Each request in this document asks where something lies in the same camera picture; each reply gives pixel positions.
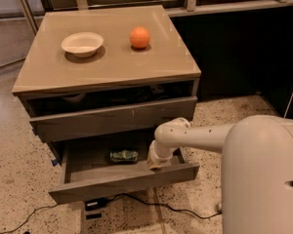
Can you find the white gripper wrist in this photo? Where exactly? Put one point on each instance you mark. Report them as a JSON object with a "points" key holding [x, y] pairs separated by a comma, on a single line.
{"points": [[160, 157]]}

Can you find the grey drawer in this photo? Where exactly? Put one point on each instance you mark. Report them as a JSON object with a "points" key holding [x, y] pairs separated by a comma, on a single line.
{"points": [[89, 174], [110, 120]]}

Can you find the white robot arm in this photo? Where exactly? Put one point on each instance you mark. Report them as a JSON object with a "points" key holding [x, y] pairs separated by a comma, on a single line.
{"points": [[257, 168]]}

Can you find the grey drawer cabinet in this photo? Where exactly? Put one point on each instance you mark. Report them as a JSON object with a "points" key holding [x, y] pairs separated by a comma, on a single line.
{"points": [[54, 82]]}

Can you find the grey top drawer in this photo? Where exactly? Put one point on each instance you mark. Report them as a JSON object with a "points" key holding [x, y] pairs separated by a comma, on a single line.
{"points": [[110, 120]]}

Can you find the green soda can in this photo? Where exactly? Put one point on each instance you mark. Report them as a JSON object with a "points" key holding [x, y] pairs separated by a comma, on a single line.
{"points": [[119, 156]]}

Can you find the black power adapter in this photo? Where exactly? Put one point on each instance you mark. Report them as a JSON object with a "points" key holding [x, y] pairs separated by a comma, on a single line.
{"points": [[95, 204]]}

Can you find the black tape strip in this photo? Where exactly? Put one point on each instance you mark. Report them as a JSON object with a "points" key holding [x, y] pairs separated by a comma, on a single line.
{"points": [[93, 216]]}

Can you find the orange fruit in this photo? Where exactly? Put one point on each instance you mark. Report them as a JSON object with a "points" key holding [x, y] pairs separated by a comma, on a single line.
{"points": [[139, 37]]}

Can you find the white paper bowl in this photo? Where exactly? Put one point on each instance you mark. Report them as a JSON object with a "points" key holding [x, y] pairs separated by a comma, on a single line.
{"points": [[82, 44]]}

